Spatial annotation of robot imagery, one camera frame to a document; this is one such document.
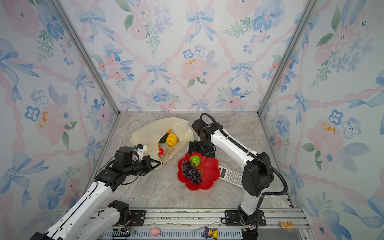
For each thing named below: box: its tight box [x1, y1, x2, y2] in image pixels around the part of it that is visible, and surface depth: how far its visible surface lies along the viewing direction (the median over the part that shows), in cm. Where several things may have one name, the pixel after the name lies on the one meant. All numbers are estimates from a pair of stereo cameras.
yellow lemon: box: [166, 133, 178, 147], surface depth 100 cm
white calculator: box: [218, 165, 243, 188], surface depth 88 cm
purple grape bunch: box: [181, 160, 203, 185], surface depth 87 cm
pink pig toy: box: [150, 227, 162, 237], surface depth 71 cm
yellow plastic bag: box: [130, 117, 194, 165], surface depth 96 cm
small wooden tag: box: [279, 221, 295, 229], surface depth 73 cm
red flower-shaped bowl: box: [177, 152, 221, 191], surface depth 89 cm
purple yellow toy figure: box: [202, 226, 219, 240], surface depth 70 cm
